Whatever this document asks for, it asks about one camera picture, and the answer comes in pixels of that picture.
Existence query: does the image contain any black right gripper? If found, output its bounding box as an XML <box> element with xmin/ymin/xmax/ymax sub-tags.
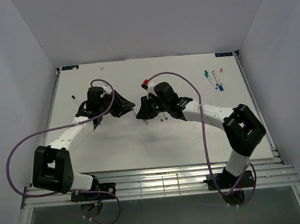
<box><xmin>135</xmin><ymin>93</ymin><xmax>170</xmax><ymax>121</ymax></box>

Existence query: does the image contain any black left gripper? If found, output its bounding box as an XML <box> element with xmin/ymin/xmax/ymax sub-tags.
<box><xmin>98</xmin><ymin>88</ymin><xmax>136</xmax><ymax>120</ymax></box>

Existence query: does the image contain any grey white marker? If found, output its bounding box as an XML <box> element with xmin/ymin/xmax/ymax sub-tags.
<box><xmin>159</xmin><ymin>113</ymin><xmax>164</xmax><ymax>122</ymax></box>

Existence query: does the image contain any mint capped white marker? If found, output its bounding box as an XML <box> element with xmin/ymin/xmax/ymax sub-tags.
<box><xmin>131</xmin><ymin>107</ymin><xmax>149</xmax><ymax>126</ymax></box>

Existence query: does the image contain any light blue white marker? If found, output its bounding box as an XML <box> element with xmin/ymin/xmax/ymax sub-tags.
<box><xmin>163</xmin><ymin>112</ymin><xmax>168</xmax><ymax>120</ymax></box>

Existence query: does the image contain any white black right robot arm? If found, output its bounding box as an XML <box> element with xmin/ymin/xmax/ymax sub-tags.
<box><xmin>136</xmin><ymin>80</ymin><xmax>266</xmax><ymax>189</ymax></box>

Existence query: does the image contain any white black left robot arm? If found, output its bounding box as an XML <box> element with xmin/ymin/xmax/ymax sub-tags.
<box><xmin>32</xmin><ymin>86</ymin><xmax>135</xmax><ymax>200</ymax></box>

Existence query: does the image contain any black capped white marker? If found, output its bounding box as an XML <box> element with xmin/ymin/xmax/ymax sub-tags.
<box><xmin>72</xmin><ymin>95</ymin><xmax>81</xmax><ymax>106</ymax></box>

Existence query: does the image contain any dark green capped marker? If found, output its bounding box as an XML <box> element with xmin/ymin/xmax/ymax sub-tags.
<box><xmin>204</xmin><ymin>73</ymin><xmax>218</xmax><ymax>89</ymax></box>

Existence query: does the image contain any teal capped white marker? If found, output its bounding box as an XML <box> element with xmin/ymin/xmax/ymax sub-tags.
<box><xmin>205</xmin><ymin>70</ymin><xmax>213</xmax><ymax>80</ymax></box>

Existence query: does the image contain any blue label sticker left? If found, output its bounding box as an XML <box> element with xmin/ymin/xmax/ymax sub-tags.
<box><xmin>61</xmin><ymin>65</ymin><xmax>79</xmax><ymax>71</ymax></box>

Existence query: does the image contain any blue label sticker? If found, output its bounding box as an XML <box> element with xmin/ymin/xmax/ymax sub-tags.
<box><xmin>61</xmin><ymin>65</ymin><xmax>79</xmax><ymax>71</ymax></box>
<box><xmin>215</xmin><ymin>52</ymin><xmax>233</xmax><ymax>57</ymax></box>

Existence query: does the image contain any blue capped whiteboard marker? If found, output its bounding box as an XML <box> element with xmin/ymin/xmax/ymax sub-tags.
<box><xmin>212</xmin><ymin>71</ymin><xmax>224</xmax><ymax>91</ymax></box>

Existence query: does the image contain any orange capped white marker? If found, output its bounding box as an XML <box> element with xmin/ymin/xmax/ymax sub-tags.
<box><xmin>219</xmin><ymin>68</ymin><xmax>223</xmax><ymax>88</ymax></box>

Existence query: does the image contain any blue label sticker right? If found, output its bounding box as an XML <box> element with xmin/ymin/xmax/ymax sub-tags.
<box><xmin>215</xmin><ymin>52</ymin><xmax>233</xmax><ymax>57</ymax></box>

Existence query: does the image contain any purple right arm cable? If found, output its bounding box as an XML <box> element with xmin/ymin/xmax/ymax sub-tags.
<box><xmin>140</xmin><ymin>65</ymin><xmax>259</xmax><ymax>214</ymax></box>

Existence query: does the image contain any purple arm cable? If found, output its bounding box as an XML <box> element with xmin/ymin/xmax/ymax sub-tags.
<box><xmin>140</xmin><ymin>65</ymin><xmax>259</xmax><ymax>214</ymax></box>
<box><xmin>0</xmin><ymin>77</ymin><xmax>125</xmax><ymax>224</ymax></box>

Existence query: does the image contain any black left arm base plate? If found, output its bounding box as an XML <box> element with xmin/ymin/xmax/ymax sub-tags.
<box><xmin>70</xmin><ymin>182</ymin><xmax>116</xmax><ymax>203</ymax></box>

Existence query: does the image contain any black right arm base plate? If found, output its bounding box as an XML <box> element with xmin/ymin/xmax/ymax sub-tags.
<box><xmin>203</xmin><ymin>170</ymin><xmax>254</xmax><ymax>191</ymax></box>

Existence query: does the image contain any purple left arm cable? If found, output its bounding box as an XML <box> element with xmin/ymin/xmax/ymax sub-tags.
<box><xmin>0</xmin><ymin>77</ymin><xmax>125</xmax><ymax>224</ymax></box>

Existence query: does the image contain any right aluminium side rail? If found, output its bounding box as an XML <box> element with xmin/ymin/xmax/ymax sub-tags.
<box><xmin>233</xmin><ymin>50</ymin><xmax>282</xmax><ymax>163</ymax></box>

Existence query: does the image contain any aluminium frame rail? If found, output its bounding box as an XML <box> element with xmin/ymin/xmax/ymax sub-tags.
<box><xmin>17</xmin><ymin>156</ymin><xmax>300</xmax><ymax>210</ymax></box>

